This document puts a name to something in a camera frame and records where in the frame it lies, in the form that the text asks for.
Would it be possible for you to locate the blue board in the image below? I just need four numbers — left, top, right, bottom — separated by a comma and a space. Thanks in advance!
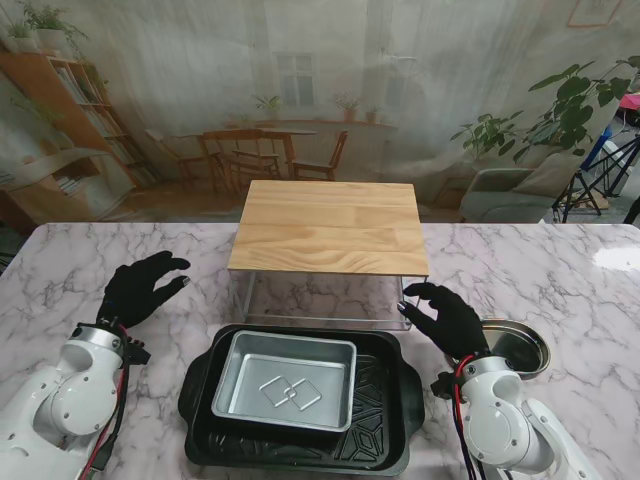
579, 124, 614, 174

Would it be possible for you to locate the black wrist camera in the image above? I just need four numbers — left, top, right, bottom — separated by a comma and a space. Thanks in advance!
122, 337, 152, 367
430, 372, 459, 401

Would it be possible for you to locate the round stainless steel tray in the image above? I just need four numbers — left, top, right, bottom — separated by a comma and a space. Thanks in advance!
479, 319, 550, 381

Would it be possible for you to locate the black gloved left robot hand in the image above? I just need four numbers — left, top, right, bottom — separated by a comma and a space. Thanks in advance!
97, 251, 192, 331

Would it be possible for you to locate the large black patterned baking tray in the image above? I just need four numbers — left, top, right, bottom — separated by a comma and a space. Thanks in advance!
178, 323, 426, 474

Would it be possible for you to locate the silver rectangular baking tray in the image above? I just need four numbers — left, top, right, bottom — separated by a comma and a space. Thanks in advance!
210, 329, 359, 434

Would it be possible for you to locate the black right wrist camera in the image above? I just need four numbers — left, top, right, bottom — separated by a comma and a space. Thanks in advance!
430, 372, 459, 401

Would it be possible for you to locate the black tripod stand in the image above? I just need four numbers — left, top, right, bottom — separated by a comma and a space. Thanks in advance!
552, 132, 640, 225

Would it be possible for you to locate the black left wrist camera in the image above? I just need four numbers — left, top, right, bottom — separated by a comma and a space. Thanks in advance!
122, 337, 152, 367

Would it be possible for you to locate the red and black arm cable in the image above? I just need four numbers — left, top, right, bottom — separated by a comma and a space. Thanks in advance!
79, 324, 132, 480
449, 357, 489, 480

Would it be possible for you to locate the wooden top wire frame shelf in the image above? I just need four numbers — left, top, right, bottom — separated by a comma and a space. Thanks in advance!
227, 179, 432, 334

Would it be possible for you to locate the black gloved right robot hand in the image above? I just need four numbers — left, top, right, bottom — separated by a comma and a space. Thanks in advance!
397, 282, 490, 361

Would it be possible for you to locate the printed room scene backdrop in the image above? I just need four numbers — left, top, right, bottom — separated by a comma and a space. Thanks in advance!
0, 0, 640, 225

